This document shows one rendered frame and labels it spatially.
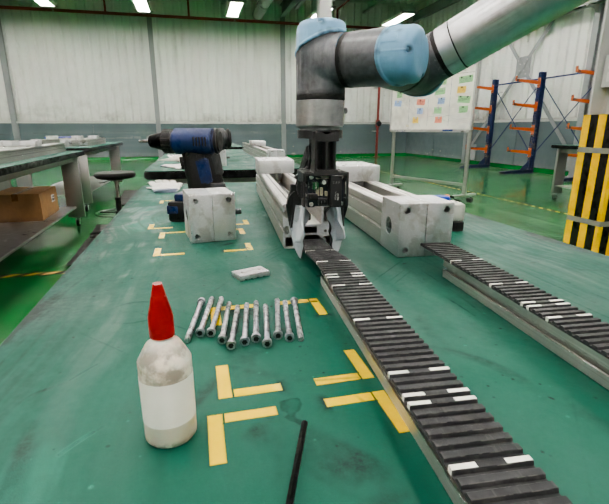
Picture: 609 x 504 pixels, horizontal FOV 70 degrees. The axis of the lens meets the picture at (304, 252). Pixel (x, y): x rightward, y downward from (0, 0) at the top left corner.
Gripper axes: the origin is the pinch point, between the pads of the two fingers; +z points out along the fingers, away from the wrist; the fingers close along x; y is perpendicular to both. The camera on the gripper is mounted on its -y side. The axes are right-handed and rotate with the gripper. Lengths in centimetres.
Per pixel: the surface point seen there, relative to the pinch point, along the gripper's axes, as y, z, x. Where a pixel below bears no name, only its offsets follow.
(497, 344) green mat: 34.5, 1.7, 12.5
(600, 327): 39.0, -1.8, 19.9
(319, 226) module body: -6.8, -2.5, 1.9
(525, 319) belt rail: 31.6, 0.5, 17.7
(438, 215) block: 2.2, -5.6, 21.1
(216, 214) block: -14.8, -3.9, -17.2
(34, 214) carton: -337, 51, -183
